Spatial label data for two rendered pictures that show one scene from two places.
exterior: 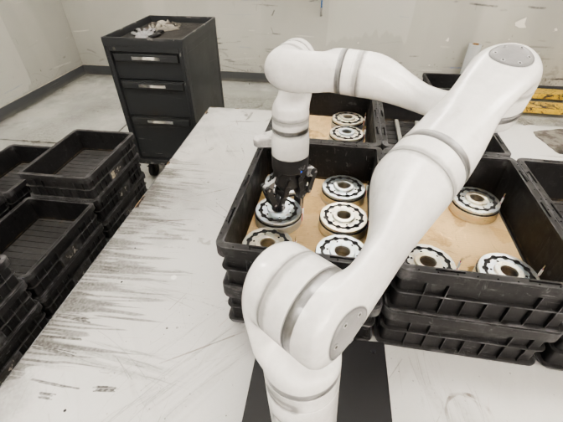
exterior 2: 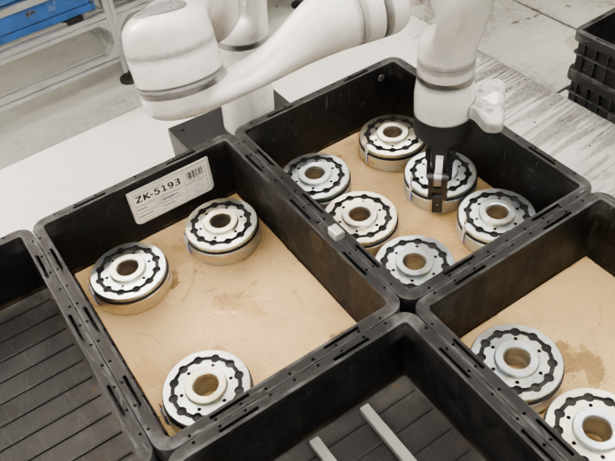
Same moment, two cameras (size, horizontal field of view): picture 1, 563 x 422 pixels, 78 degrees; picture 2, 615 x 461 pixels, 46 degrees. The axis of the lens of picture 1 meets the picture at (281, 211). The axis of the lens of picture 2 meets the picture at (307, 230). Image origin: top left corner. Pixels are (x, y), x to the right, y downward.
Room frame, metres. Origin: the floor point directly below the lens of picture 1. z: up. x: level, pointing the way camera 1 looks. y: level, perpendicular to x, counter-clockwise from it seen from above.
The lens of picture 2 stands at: (1.08, -0.62, 1.55)
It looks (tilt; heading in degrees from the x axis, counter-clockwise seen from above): 45 degrees down; 142
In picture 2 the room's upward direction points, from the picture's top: 7 degrees counter-clockwise
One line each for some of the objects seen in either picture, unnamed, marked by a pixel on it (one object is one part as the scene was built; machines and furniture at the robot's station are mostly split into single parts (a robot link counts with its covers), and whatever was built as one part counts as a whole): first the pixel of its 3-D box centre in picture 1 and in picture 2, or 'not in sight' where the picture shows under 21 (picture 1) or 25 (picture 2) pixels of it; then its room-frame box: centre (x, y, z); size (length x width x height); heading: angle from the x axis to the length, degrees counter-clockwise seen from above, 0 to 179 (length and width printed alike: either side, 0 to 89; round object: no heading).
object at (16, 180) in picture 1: (26, 195); not in sight; (1.39, 1.26, 0.31); 0.40 x 0.30 x 0.34; 172
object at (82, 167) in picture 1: (97, 192); not in sight; (1.34, 0.87, 0.37); 0.40 x 0.30 x 0.45; 172
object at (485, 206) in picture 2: not in sight; (497, 212); (0.71, -0.01, 0.86); 0.05 x 0.05 x 0.01
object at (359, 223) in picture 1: (343, 217); (360, 217); (0.58, -0.13, 0.86); 0.10 x 0.10 x 0.01
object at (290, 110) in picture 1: (292, 86); (452, 20); (0.63, -0.02, 1.12); 0.09 x 0.07 x 0.15; 158
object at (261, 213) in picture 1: (278, 210); (440, 173); (0.60, 0.01, 0.86); 0.10 x 0.10 x 0.01
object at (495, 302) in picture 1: (457, 226); (210, 294); (0.54, -0.36, 0.87); 0.40 x 0.30 x 0.11; 170
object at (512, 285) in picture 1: (465, 206); (203, 267); (0.54, -0.36, 0.92); 0.40 x 0.30 x 0.02; 170
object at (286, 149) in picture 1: (284, 135); (459, 90); (0.63, -0.01, 1.02); 0.11 x 0.09 x 0.06; 35
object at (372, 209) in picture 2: (343, 215); (360, 215); (0.58, -0.13, 0.86); 0.05 x 0.05 x 0.01
